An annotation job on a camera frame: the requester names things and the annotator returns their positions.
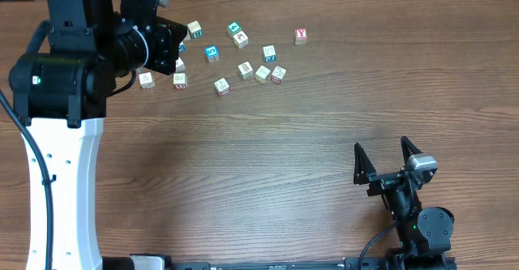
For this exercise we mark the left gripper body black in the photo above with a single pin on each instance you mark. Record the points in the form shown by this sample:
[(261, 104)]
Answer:
[(159, 49)]

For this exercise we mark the red letter Y block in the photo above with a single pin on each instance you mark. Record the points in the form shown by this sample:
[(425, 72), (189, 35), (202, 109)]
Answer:
[(300, 37)]

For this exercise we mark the plain wooden block far left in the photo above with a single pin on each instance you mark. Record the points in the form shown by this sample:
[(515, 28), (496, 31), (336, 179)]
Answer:
[(147, 80)]

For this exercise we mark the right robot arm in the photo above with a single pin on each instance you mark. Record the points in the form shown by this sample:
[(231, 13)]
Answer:
[(424, 233)]

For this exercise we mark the wooden block green side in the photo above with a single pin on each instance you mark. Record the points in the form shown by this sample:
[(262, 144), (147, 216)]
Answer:
[(195, 30)]

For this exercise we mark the plain wooden tilted block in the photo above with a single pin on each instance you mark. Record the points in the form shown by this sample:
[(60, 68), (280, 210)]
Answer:
[(180, 65)]

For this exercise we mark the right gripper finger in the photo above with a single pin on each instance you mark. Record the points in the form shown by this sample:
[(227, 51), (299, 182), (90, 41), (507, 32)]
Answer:
[(364, 170), (410, 152)]

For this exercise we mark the wooden block red bottom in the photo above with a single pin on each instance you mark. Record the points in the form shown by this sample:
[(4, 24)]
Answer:
[(222, 87)]

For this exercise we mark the wooden block red side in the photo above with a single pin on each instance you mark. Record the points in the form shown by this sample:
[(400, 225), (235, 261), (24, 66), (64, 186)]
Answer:
[(180, 80)]

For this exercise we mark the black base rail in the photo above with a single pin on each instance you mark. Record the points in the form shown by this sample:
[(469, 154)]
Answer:
[(275, 266)]

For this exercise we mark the wooden block yellow side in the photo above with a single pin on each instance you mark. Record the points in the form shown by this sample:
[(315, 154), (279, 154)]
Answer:
[(262, 74)]

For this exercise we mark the blue number five block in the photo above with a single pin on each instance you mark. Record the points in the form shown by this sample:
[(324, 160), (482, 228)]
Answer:
[(212, 53)]

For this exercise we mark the green number four block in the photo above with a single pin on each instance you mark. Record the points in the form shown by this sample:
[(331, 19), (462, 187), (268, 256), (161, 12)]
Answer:
[(234, 28)]

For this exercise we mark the wooden block blue bottom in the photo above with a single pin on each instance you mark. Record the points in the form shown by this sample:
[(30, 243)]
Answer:
[(269, 53)]

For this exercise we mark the wooden block blue side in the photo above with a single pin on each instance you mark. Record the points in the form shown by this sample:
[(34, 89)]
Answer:
[(182, 47)]

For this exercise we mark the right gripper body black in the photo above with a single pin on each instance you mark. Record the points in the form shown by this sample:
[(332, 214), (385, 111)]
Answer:
[(384, 182)]

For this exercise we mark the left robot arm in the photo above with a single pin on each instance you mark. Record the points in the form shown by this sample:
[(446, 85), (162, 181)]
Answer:
[(60, 88)]

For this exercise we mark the plain wooden picture block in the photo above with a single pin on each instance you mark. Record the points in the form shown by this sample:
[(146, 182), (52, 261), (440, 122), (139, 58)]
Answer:
[(241, 39)]

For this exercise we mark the pineapple picture wooden block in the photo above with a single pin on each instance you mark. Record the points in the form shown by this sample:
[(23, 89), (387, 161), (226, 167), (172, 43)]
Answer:
[(245, 70)]

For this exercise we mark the wooden block red edge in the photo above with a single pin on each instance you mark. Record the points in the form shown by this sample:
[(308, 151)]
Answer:
[(278, 74)]

